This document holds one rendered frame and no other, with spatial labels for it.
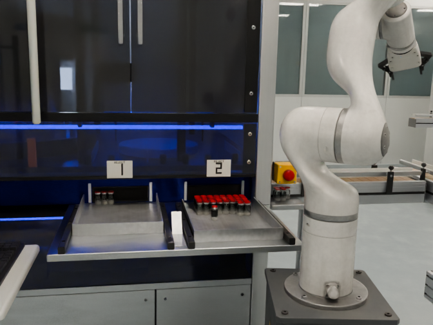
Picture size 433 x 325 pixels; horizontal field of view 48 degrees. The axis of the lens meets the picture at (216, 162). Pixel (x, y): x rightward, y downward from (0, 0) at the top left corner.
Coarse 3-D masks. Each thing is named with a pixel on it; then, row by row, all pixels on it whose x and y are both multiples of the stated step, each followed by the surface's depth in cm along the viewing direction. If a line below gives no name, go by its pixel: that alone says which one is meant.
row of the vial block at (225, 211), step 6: (198, 204) 161; (204, 204) 162; (210, 204) 162; (216, 204) 163; (222, 204) 163; (228, 204) 163; (234, 204) 163; (198, 210) 161; (204, 210) 162; (210, 210) 162; (222, 210) 163; (228, 210) 163; (234, 210) 163
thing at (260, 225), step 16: (192, 208) 169; (256, 208) 169; (192, 224) 141; (208, 224) 152; (224, 224) 153; (240, 224) 153; (256, 224) 153; (272, 224) 151; (208, 240) 137; (224, 240) 138; (240, 240) 139; (256, 240) 140
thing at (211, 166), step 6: (210, 162) 169; (222, 162) 170; (228, 162) 171; (210, 168) 170; (222, 168) 171; (228, 168) 171; (210, 174) 170; (216, 174) 171; (222, 174) 171; (228, 174) 171
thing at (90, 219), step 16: (80, 208) 158; (96, 208) 167; (112, 208) 167; (128, 208) 168; (144, 208) 168; (80, 224) 140; (96, 224) 140; (112, 224) 141; (128, 224) 142; (144, 224) 143; (160, 224) 144
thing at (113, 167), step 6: (108, 162) 163; (114, 162) 164; (120, 162) 164; (126, 162) 164; (132, 162) 165; (108, 168) 164; (114, 168) 164; (120, 168) 165; (126, 168) 165; (132, 168) 165; (108, 174) 164; (114, 174) 165; (120, 174) 165; (126, 174) 165; (132, 174) 166
